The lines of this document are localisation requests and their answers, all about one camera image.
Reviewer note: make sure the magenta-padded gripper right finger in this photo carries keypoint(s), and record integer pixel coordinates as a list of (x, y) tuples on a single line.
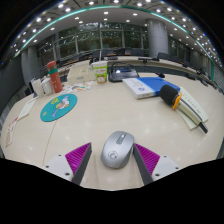
[(148, 160)]

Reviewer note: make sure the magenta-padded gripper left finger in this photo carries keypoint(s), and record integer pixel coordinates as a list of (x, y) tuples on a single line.
[(76, 160)]

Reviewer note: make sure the silver grey computer mouse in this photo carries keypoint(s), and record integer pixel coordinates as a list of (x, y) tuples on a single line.
[(117, 150)]

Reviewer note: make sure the round teal printed mouse pad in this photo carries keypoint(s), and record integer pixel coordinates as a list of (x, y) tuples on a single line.
[(58, 107)]

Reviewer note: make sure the white notebook with dark spine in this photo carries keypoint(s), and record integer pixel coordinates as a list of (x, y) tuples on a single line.
[(195, 110)]

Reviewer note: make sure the colourful sticker sheet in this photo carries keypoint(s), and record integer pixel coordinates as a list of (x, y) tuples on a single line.
[(78, 87)]

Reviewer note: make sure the blue and white book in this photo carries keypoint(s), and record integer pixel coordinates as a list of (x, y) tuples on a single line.
[(150, 86)]

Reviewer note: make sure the white lidded jar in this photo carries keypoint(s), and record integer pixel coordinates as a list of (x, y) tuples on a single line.
[(47, 86)]

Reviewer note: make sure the red bottle with green band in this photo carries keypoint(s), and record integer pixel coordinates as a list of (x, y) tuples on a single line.
[(54, 77)]

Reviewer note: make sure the cream open box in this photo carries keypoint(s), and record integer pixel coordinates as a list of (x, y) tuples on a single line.
[(80, 74)]

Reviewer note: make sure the black desk microphone console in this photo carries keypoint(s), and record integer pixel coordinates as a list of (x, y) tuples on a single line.
[(123, 74)]

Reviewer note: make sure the green printed paper cup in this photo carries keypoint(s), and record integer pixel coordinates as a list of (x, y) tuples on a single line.
[(100, 72)]

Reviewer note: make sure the long curved beige desk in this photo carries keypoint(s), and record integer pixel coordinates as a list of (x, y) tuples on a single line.
[(156, 65)]

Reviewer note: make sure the dark office chairs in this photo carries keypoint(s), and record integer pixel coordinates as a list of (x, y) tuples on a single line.
[(133, 53)]

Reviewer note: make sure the ceiling lights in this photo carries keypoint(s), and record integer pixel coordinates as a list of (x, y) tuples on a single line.
[(110, 13)]

